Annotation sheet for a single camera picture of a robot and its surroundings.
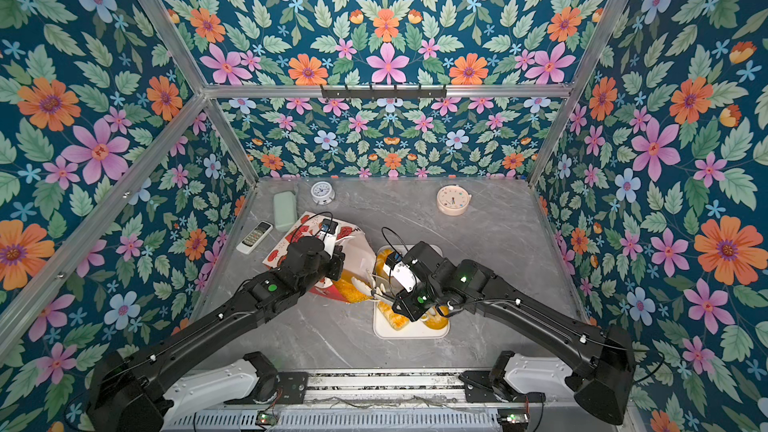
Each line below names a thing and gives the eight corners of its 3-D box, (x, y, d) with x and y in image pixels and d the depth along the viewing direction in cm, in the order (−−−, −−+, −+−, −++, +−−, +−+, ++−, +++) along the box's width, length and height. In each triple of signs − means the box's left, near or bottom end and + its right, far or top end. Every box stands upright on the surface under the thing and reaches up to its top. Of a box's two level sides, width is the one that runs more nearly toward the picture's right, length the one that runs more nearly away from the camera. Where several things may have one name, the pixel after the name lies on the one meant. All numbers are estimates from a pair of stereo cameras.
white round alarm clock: (311, 204, 114) (308, 196, 110) (315, 189, 119) (312, 181, 115) (332, 204, 114) (330, 196, 110) (335, 189, 119) (333, 181, 115)
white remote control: (238, 251, 102) (235, 247, 100) (263, 223, 109) (261, 219, 107) (248, 255, 100) (245, 252, 98) (273, 227, 108) (271, 223, 106)
